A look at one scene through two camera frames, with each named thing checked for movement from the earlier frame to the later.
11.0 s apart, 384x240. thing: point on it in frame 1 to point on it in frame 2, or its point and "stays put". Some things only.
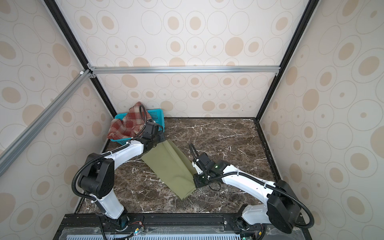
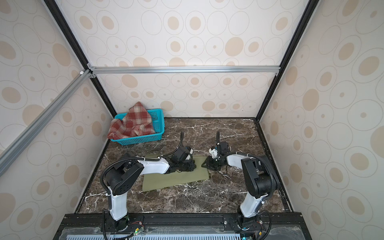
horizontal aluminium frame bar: x=186 y=69 stays put
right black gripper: x=196 y=182 to x=209 y=164
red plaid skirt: x=131 y=124 stays put
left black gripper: x=162 y=138 to x=192 y=164
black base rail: x=174 y=226 stays put
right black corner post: x=312 y=6 stays put
